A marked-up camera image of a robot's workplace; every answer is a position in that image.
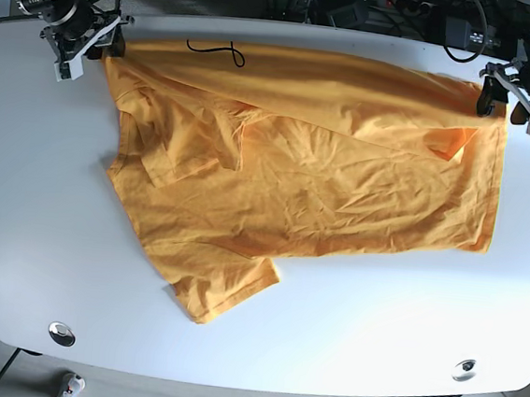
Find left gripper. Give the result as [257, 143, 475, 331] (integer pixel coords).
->
[476, 63, 530, 125]

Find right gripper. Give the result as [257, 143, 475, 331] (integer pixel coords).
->
[39, 6, 129, 62]

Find orange T-shirt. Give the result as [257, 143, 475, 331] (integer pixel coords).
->
[102, 40, 508, 324]

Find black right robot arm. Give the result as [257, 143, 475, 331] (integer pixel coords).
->
[15, 0, 127, 80]

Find black power adapter box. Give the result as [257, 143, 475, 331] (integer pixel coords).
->
[313, 0, 369, 29]

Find right silver table grommet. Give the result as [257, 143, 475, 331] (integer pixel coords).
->
[451, 359, 478, 382]

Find silver table grommet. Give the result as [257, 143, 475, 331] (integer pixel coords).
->
[49, 321, 76, 347]
[451, 359, 478, 382]

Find left silver table grommet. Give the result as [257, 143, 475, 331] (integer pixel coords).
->
[49, 321, 76, 347]

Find white orange sneaker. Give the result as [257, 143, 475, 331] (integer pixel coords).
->
[55, 372, 86, 397]

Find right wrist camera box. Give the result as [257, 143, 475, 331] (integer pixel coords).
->
[54, 57, 84, 82]

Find tangled black cables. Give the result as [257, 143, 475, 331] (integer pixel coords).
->
[257, 0, 501, 52]

